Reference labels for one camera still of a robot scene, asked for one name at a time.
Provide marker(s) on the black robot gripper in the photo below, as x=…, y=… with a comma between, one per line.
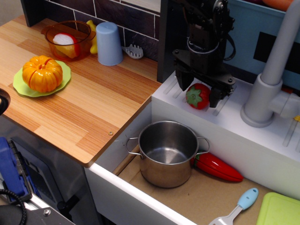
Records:
x=207, y=67

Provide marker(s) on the red toy strawberry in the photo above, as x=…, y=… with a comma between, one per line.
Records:
x=197, y=96

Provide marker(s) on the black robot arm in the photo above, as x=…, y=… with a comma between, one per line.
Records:
x=209, y=23

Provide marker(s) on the stainless steel pot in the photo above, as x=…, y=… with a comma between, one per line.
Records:
x=166, y=149

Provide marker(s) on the grey toy faucet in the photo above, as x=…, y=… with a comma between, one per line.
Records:
x=266, y=97

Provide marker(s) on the red toy chili pepper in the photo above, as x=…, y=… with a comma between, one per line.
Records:
x=214, y=166

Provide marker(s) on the white toy sink unit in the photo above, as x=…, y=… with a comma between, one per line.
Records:
x=267, y=157

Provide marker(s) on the light blue plastic cup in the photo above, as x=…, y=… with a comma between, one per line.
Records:
x=109, y=51

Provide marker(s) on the yellow toy cheese wedge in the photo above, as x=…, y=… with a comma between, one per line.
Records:
x=69, y=50

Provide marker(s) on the orange transparent bowl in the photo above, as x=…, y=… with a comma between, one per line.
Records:
x=80, y=30

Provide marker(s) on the lime green cutting board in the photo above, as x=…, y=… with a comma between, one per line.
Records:
x=277, y=209

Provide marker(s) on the red white toy radish slice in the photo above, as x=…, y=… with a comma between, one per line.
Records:
x=65, y=39

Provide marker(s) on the orange toy pumpkin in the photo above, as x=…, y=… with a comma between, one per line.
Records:
x=42, y=74

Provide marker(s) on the light green plate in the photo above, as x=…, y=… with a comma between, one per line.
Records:
x=23, y=89

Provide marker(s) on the blue clamp tool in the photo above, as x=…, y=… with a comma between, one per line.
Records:
x=13, y=170

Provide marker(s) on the blue handled white spatula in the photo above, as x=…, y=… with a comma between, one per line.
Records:
x=245, y=201

